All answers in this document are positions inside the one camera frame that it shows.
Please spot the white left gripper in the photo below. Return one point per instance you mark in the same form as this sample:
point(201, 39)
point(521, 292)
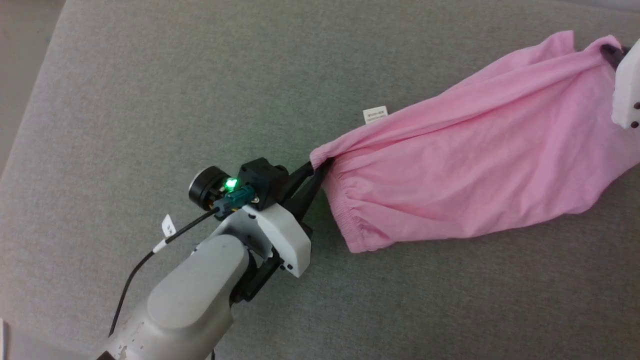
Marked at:
point(280, 232)

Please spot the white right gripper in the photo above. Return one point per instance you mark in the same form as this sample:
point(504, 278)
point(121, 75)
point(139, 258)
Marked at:
point(627, 90)

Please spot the pink cloth garment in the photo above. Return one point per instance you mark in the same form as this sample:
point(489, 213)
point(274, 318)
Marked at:
point(475, 165)

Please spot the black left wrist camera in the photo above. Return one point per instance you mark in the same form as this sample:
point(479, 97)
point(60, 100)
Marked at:
point(262, 182)

